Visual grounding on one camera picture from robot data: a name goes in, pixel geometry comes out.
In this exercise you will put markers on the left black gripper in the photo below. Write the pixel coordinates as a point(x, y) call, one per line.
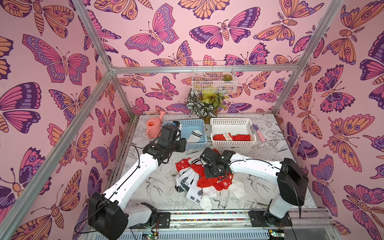
point(182, 145)

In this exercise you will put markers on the white plastic basket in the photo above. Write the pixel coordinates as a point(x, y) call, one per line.
point(234, 126)

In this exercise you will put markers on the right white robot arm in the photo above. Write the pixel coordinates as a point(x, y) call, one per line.
point(287, 175)

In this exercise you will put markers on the plain red sock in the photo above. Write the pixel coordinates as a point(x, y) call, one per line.
point(223, 137)

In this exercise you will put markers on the light blue plastic basket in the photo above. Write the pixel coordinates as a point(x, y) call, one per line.
point(182, 135)

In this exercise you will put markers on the pink purple garden trowel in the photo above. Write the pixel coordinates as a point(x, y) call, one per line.
point(258, 132)

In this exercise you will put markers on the small succulent in basket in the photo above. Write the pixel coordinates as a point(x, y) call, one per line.
point(227, 77)

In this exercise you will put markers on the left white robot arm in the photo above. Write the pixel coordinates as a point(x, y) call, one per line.
point(108, 212)

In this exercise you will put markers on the red snowflake sock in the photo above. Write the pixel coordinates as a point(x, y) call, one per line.
point(183, 164)

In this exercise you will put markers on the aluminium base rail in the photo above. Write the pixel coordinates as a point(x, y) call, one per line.
point(308, 224)

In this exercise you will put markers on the potted green leafy plant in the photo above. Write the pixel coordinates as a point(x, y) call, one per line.
point(205, 105)

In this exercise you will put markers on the white sock chevron pattern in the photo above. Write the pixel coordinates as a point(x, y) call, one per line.
point(186, 181)

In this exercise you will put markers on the white sock black stripes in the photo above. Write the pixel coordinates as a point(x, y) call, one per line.
point(195, 136)

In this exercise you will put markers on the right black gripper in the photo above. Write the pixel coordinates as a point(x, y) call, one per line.
point(210, 165)

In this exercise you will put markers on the white wire wall basket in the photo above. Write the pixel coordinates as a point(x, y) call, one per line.
point(208, 79)

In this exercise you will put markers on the plain white sock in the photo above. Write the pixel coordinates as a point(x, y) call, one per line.
point(214, 199)

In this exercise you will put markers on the pink watering can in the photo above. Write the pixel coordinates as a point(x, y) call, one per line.
point(154, 126)

